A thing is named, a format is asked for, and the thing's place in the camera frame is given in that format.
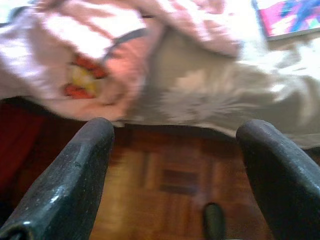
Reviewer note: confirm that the anime cover comic book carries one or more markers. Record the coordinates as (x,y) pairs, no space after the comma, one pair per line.
(287,17)

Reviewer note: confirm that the pink cartoon print quilt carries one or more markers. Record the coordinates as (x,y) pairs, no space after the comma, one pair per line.
(62,50)

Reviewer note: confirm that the grey robot left leg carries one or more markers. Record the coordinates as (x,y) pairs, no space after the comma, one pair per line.
(214,222)

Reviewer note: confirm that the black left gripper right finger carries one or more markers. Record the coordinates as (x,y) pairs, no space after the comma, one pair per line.
(287,187)

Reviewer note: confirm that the beige floral bed sheet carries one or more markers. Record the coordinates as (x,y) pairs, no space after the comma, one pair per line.
(212,95)

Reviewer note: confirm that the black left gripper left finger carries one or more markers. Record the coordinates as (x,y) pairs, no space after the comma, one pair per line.
(62,187)

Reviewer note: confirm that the red fabric folded cushion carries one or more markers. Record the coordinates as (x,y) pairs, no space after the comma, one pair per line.
(15,140)

